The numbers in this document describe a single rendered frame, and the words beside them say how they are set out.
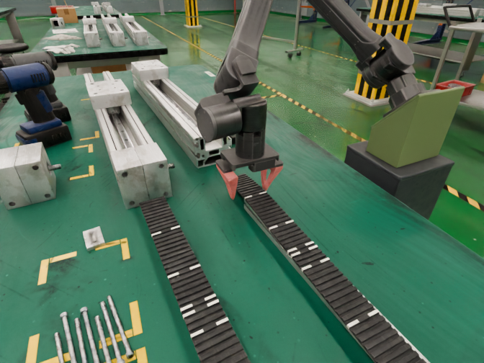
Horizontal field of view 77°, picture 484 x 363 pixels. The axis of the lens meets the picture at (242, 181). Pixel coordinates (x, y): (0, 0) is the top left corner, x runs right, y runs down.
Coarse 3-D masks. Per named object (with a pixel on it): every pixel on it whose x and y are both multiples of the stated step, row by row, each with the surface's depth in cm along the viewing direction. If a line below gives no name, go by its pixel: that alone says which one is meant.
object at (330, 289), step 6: (330, 282) 44; (336, 282) 44; (342, 282) 44; (348, 282) 44; (318, 288) 43; (324, 288) 43; (330, 288) 43; (336, 288) 43; (342, 288) 43; (324, 294) 42; (330, 294) 42
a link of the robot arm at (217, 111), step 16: (240, 64) 52; (240, 80) 52; (256, 80) 53; (224, 96) 52; (240, 96) 55; (208, 112) 48; (224, 112) 49; (240, 112) 51; (208, 128) 50; (224, 128) 49; (240, 128) 52
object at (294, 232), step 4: (292, 228) 53; (296, 228) 53; (284, 232) 52; (288, 232) 52; (292, 232) 53; (296, 232) 52; (300, 232) 52; (276, 236) 51; (280, 236) 52; (284, 236) 51; (288, 236) 51; (292, 236) 52; (280, 240) 51; (284, 240) 51
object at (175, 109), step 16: (160, 80) 120; (144, 96) 119; (160, 96) 100; (176, 96) 104; (160, 112) 102; (176, 112) 87; (192, 112) 92; (176, 128) 85; (192, 128) 77; (192, 144) 75; (208, 144) 79; (224, 144) 78; (192, 160) 79; (208, 160) 80
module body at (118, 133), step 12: (108, 72) 126; (120, 108) 95; (132, 108) 90; (108, 120) 82; (120, 120) 89; (132, 120) 82; (108, 132) 75; (120, 132) 82; (132, 132) 82; (144, 132) 75; (108, 144) 70; (120, 144) 79; (132, 144) 76; (144, 144) 70
